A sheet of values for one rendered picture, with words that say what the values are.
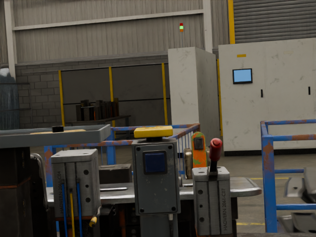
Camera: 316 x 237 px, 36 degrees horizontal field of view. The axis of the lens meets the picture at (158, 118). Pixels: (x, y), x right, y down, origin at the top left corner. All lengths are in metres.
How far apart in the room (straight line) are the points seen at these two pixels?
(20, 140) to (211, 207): 0.38
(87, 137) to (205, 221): 0.32
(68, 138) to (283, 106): 8.16
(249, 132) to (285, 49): 1.57
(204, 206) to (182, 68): 8.00
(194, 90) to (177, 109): 0.46
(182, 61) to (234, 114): 1.32
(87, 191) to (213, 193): 0.23
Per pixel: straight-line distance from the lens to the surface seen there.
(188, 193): 1.04
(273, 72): 8.80
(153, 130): 0.75
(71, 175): 0.93
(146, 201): 0.76
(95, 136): 0.72
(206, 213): 0.93
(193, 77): 8.85
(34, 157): 1.00
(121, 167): 1.28
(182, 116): 8.91
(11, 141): 0.74
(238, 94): 8.81
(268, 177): 2.76
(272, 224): 2.82
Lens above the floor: 1.22
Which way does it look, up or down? 3 degrees down
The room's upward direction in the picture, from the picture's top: 3 degrees counter-clockwise
